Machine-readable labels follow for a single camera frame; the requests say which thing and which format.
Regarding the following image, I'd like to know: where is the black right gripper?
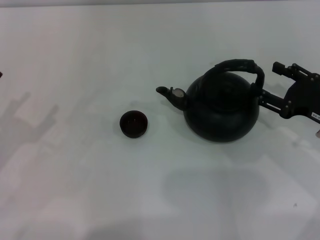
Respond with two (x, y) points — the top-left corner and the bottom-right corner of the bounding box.
(257, 61), (320, 124)

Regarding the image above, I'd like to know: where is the black round teapot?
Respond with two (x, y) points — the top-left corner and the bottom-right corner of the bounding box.
(155, 58), (265, 144)

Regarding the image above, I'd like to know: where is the dark small teacup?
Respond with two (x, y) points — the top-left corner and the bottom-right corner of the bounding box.
(119, 109), (149, 138)

